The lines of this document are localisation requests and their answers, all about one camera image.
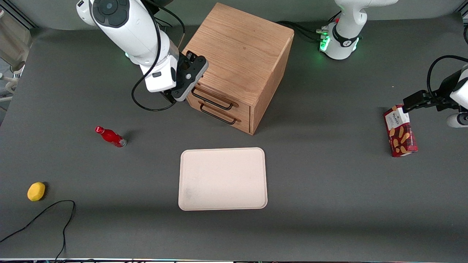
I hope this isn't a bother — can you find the black metal drawer handle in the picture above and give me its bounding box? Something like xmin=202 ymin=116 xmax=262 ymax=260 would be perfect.
xmin=191 ymin=87 xmax=234 ymax=111
xmin=199 ymin=103 xmax=237 ymax=125

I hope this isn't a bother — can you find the thin black table cable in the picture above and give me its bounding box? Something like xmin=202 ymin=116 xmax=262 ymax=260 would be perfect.
xmin=0 ymin=200 xmax=76 ymax=262

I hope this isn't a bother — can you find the red tartan shortbread box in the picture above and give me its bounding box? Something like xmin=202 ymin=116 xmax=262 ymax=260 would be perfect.
xmin=383 ymin=104 xmax=418 ymax=157

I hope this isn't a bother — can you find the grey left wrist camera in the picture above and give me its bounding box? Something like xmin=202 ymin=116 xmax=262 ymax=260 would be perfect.
xmin=447 ymin=113 xmax=468 ymax=128

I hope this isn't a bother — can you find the black base cable bundle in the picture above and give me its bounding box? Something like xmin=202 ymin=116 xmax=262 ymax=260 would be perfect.
xmin=276 ymin=20 xmax=329 ymax=42

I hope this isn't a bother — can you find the cream plastic tray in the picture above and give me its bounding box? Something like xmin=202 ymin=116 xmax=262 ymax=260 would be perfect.
xmin=178 ymin=147 xmax=268 ymax=211

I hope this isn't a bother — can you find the grey aluminium frame rail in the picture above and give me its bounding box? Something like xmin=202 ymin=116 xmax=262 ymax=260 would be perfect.
xmin=2 ymin=0 xmax=37 ymax=29

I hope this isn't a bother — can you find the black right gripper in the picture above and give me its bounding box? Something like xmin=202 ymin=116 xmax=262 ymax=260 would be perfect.
xmin=160 ymin=51 xmax=209 ymax=106

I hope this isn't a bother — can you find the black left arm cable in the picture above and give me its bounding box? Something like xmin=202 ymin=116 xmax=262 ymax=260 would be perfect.
xmin=427 ymin=55 xmax=468 ymax=99

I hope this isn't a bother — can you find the red plastic bottle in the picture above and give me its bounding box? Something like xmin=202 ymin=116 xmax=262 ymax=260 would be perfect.
xmin=95 ymin=126 xmax=127 ymax=148

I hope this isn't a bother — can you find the yellow lemon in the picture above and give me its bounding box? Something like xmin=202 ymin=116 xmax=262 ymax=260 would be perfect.
xmin=27 ymin=182 xmax=46 ymax=202

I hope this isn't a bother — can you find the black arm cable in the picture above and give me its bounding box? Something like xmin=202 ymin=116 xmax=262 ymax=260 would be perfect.
xmin=132 ymin=0 xmax=186 ymax=112
xmin=427 ymin=55 xmax=468 ymax=99

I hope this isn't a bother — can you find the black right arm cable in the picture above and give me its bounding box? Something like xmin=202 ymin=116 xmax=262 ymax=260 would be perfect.
xmin=132 ymin=0 xmax=186 ymax=112

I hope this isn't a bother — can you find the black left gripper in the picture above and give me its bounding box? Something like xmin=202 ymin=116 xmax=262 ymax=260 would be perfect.
xmin=403 ymin=70 xmax=462 ymax=113

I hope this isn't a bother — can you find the pale translucent plastic sheet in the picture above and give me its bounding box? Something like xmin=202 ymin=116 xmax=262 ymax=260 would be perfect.
xmin=0 ymin=15 xmax=31 ymax=73

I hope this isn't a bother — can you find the oak wooden drawer cabinet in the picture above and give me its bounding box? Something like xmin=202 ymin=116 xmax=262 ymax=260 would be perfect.
xmin=182 ymin=3 xmax=295 ymax=136

